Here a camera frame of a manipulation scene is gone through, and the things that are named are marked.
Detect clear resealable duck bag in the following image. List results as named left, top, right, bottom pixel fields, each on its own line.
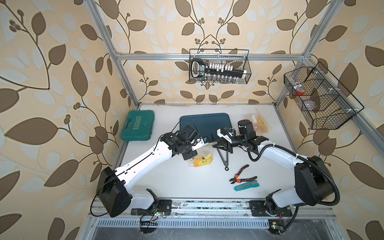
left=249, top=109, right=270, bottom=136

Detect stack of duck bags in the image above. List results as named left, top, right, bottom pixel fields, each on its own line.
left=188, top=146, right=214, bottom=168

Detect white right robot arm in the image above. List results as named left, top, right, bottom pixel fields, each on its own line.
left=214, top=120, right=341, bottom=210

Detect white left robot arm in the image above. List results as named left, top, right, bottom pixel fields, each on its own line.
left=96, top=125, right=207, bottom=218

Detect dark blue tray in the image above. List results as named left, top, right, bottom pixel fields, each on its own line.
left=180, top=113, right=232, bottom=143

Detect orange black pliers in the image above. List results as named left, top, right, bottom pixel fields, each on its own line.
left=229, top=164, right=258, bottom=184

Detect green plastic tool case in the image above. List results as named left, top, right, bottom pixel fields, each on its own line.
left=121, top=110, right=155, bottom=142

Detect teal utility knife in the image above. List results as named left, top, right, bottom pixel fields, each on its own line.
left=234, top=181, right=260, bottom=192

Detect black socket set holder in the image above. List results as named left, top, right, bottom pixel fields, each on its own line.
left=190, top=59, right=250, bottom=79

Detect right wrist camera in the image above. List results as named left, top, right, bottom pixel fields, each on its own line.
left=217, top=127, right=236, bottom=141

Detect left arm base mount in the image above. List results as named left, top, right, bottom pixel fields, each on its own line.
left=131, top=189, right=172, bottom=234

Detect black wire basket back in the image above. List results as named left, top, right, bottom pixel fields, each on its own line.
left=189, top=48, right=252, bottom=85

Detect black wire basket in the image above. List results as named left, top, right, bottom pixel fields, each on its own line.
left=189, top=48, right=252, bottom=85
left=284, top=62, right=364, bottom=130

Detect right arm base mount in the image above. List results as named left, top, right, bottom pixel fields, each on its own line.
left=249, top=194, right=299, bottom=236

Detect black wire basket right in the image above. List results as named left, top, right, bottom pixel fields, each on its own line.
left=284, top=62, right=364, bottom=130

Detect black corrugated cable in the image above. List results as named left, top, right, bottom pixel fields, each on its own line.
left=221, top=131, right=341, bottom=235

